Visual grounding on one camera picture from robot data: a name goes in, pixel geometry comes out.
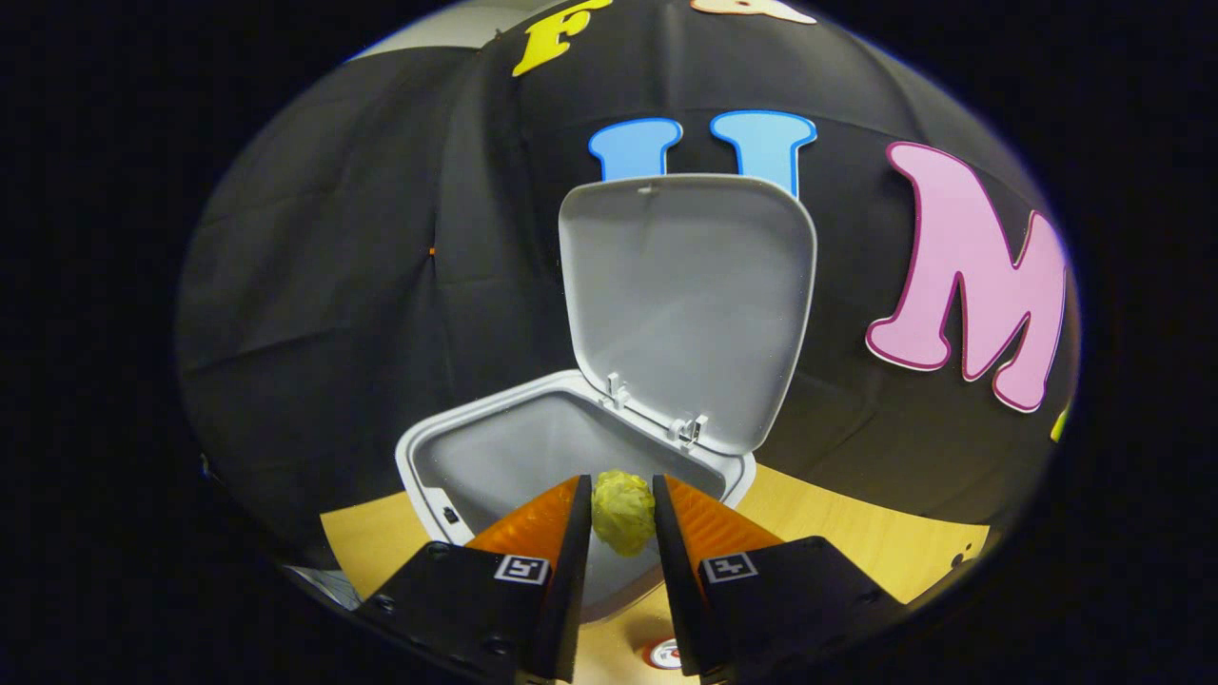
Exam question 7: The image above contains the white desktop garbage bin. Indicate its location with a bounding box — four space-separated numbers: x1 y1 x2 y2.
395 173 819 624

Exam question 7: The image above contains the wooden desktop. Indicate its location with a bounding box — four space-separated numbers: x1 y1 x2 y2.
319 463 1000 685

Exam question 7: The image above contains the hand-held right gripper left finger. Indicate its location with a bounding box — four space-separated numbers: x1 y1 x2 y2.
354 474 594 684

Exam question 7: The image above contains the black backdrop cloth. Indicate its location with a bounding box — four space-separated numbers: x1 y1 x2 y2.
176 0 1081 572

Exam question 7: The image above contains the yellow paper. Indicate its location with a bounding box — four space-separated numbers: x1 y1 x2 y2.
592 470 658 558

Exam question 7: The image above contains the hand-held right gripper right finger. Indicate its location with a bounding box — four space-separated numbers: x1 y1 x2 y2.
652 474 905 678

